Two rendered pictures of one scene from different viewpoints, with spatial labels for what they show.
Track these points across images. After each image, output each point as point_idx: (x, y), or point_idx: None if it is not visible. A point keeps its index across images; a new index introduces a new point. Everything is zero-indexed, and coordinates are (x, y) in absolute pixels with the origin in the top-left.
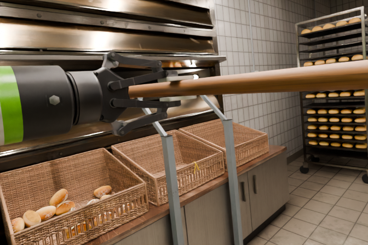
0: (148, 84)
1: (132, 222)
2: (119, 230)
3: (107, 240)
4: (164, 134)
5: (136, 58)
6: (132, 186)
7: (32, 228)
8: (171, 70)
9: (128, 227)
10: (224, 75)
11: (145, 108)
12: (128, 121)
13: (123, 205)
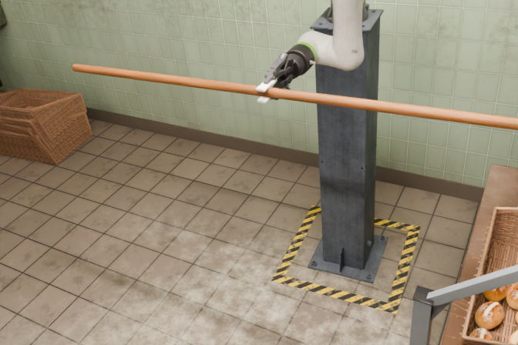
0: (294, 90)
1: (454, 339)
2: (457, 320)
3: (453, 301)
4: (430, 293)
5: (274, 61)
6: (468, 316)
7: (491, 219)
8: (265, 78)
9: (449, 328)
10: (232, 82)
11: (507, 268)
12: (282, 88)
13: (482, 331)
